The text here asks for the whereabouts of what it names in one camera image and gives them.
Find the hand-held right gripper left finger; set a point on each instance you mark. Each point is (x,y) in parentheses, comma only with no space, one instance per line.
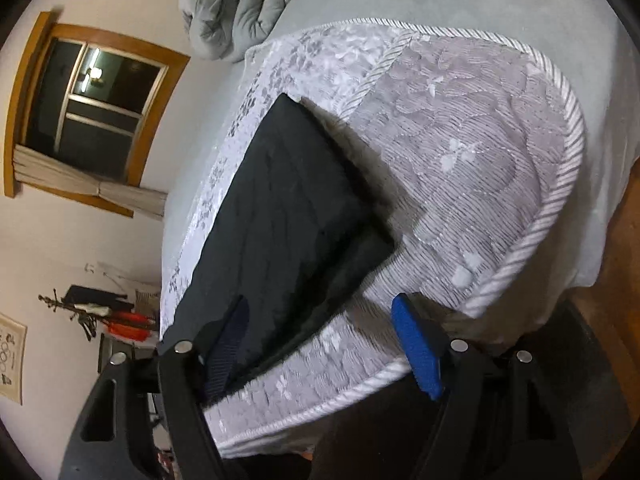
(227,350)

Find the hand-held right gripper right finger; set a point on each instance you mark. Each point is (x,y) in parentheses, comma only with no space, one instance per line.
(415,345)

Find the black pants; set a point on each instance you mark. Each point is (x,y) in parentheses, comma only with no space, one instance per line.
(285,220)

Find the red bag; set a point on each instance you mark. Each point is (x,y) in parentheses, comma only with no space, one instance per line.
(130,327)

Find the white drying rack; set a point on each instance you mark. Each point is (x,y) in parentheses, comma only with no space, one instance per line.
(117,272)

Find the black garment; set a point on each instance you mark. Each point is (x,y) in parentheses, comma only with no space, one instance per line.
(95,295)

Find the dark wooden coat rack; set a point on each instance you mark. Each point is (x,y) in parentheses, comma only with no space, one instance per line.
(75,310)

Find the white floral quilted mattress pad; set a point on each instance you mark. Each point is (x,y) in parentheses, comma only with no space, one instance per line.
(450,160)

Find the beige curtain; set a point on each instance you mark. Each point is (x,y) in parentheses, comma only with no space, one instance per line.
(60,175)

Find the wooden framed window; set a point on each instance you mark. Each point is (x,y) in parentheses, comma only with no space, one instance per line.
(107,125)

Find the grey duvet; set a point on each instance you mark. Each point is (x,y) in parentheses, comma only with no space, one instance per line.
(240,5)

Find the framed wall picture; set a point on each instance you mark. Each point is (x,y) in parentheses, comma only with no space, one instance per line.
(10,360)

